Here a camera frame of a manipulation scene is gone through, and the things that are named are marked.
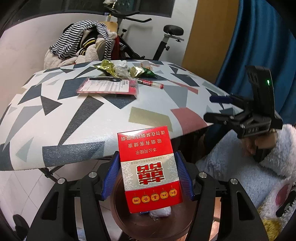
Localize red cigarette box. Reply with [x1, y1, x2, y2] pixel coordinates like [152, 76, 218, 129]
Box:
[117, 126, 183, 213]

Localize red white stick packet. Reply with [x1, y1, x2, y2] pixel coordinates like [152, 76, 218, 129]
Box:
[137, 79, 164, 89]

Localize red blister card package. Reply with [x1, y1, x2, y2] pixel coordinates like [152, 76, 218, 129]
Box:
[76, 76, 138, 96]

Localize gold foil wrapper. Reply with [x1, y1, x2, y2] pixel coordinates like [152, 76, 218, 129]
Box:
[93, 59, 117, 77]

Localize brown round trash bin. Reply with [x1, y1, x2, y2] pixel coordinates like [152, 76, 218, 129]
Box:
[110, 176, 197, 240]

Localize person hand holding gripper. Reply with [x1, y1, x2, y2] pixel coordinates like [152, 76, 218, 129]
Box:
[242, 132, 277, 155]

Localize white tissue in bin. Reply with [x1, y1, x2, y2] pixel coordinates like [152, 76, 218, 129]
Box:
[149, 206, 171, 218]

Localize small blue item in bin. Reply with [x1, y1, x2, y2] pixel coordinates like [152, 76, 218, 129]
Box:
[138, 211, 150, 215]

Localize small orange candy wrapper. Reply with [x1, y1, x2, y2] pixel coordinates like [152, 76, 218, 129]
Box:
[140, 60, 152, 70]

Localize blue curtain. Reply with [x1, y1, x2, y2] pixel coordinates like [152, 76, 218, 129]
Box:
[215, 1, 295, 125]

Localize black exercise bike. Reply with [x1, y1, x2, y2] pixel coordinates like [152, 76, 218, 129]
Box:
[103, 1, 184, 61]

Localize gold green snack wrapper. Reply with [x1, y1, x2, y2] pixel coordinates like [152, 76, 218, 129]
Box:
[129, 66, 156, 78]

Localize geometric patterned tablecloth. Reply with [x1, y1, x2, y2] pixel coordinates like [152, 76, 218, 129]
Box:
[0, 59, 243, 171]

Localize clear crumpled plastic wrap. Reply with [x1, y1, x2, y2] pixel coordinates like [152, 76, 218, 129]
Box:
[112, 60, 130, 78]

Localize wooden chair back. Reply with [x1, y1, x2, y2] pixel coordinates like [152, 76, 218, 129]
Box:
[100, 21, 118, 33]

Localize black yellow striped garment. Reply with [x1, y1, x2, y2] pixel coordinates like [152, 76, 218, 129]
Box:
[76, 29, 98, 56]

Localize striped black white shirt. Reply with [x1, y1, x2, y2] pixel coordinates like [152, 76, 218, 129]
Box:
[49, 20, 112, 60]

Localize dark window frame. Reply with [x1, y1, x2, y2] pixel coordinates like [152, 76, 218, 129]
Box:
[16, 0, 175, 21]

